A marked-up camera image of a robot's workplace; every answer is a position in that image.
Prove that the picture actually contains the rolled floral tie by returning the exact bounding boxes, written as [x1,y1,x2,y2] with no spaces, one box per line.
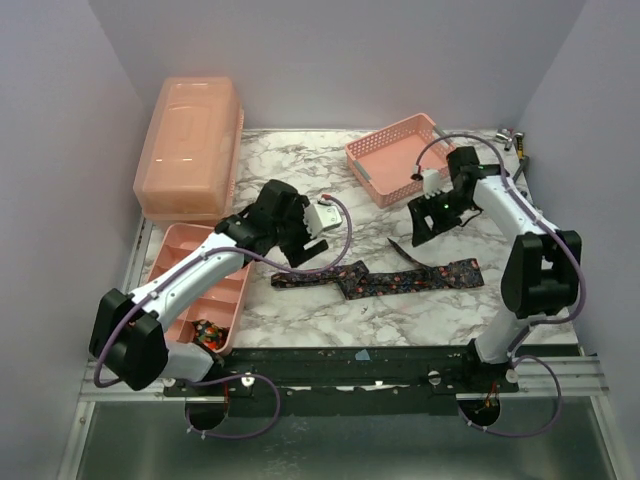
[193,319,230,351]

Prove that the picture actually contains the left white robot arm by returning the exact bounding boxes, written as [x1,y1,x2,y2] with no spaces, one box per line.
[89,180,342,395]

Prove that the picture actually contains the purple cable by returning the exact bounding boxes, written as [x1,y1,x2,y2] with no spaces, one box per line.
[414,133,587,437]
[93,193,355,441]

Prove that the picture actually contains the grey metal clamp tool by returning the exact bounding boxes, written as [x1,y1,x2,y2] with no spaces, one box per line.
[494,128,530,181]

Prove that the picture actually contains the pink divided organizer tray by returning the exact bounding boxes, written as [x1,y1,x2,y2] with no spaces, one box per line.
[143,223,252,356]

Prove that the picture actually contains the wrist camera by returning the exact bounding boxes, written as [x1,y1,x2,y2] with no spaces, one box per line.
[303,200,343,239]
[411,169,442,198]

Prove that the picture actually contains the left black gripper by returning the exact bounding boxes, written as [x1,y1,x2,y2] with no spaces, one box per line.
[272,198,329,268]

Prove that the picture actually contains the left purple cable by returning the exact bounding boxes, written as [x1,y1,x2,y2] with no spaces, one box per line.
[93,193,355,441]

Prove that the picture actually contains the pink perforated basket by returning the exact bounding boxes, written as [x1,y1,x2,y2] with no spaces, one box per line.
[345,113,443,208]

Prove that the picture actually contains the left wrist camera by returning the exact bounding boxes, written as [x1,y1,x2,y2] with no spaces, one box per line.
[303,200,343,239]

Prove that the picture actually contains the dark floral necktie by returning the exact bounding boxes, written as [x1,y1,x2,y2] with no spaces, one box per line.
[270,239,485,300]

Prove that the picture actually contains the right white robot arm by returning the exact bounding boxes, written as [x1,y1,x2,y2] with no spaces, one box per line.
[408,146,582,392]

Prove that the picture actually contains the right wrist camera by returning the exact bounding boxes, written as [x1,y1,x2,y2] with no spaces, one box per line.
[411,169,442,198]

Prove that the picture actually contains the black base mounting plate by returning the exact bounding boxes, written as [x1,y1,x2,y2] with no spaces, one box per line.
[164,346,518,417]

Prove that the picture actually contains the pink translucent storage box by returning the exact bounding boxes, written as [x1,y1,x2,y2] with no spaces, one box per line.
[133,77,244,230]

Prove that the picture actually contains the aluminium rail frame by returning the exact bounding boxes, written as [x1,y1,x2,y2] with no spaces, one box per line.
[60,345,634,479]

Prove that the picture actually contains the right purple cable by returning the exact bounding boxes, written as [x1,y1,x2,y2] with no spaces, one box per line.
[414,133,587,437]

